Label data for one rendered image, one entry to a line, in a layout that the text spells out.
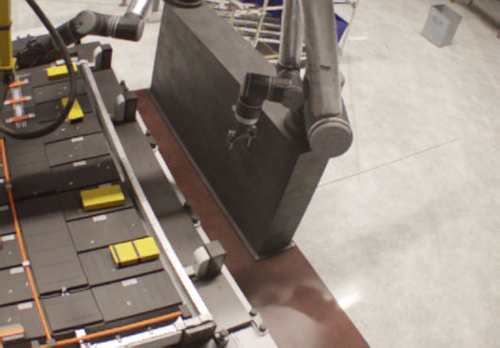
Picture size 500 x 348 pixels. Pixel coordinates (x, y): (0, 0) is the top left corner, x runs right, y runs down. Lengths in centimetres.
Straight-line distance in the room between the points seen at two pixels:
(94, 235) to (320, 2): 115
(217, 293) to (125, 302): 38
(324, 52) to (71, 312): 131
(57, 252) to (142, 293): 33
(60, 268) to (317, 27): 125
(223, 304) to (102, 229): 50
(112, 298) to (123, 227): 31
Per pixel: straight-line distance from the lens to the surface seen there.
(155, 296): 150
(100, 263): 156
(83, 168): 184
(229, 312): 165
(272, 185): 256
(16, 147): 196
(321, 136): 196
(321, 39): 176
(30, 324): 146
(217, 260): 164
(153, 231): 167
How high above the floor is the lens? 231
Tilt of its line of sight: 41 degrees down
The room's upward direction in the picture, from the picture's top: 16 degrees clockwise
